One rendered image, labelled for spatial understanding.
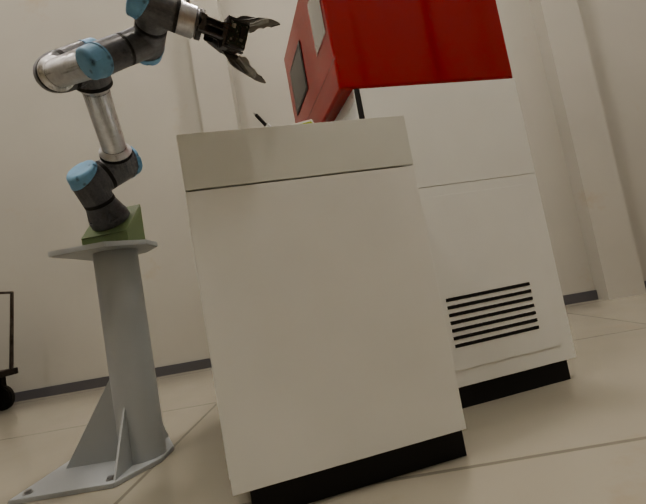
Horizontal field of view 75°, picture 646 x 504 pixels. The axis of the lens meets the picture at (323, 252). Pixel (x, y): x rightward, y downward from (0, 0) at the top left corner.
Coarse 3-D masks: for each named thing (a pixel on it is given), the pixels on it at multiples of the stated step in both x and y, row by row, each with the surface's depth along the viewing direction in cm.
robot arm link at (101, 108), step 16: (64, 48) 124; (96, 80) 131; (112, 80) 139; (96, 96) 136; (96, 112) 141; (112, 112) 144; (96, 128) 146; (112, 128) 147; (112, 144) 151; (128, 144) 161; (112, 160) 155; (128, 160) 159; (128, 176) 163
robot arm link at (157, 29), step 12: (132, 0) 93; (144, 0) 94; (156, 0) 95; (168, 0) 96; (180, 0) 98; (132, 12) 95; (144, 12) 95; (156, 12) 96; (168, 12) 96; (144, 24) 98; (156, 24) 98; (168, 24) 98
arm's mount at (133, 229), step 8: (128, 208) 171; (136, 208) 170; (136, 216) 168; (120, 224) 163; (128, 224) 161; (136, 224) 167; (88, 232) 162; (96, 232) 161; (104, 232) 160; (112, 232) 159; (120, 232) 159; (128, 232) 160; (136, 232) 166; (88, 240) 160; (96, 240) 160; (104, 240) 159; (112, 240) 159; (120, 240) 159
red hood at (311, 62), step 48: (336, 0) 159; (384, 0) 163; (432, 0) 168; (480, 0) 173; (288, 48) 223; (336, 48) 156; (384, 48) 161; (432, 48) 166; (480, 48) 171; (336, 96) 161
